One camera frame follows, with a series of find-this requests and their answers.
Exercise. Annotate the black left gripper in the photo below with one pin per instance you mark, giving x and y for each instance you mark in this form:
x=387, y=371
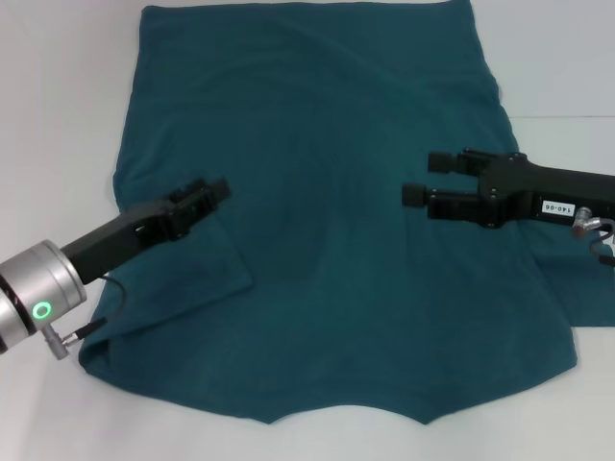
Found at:
x=115, y=240

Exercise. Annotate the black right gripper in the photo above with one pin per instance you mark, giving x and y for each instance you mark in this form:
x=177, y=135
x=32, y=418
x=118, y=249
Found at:
x=528, y=192

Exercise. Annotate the blue t-shirt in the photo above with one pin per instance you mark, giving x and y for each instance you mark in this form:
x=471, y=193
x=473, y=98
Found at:
x=327, y=192

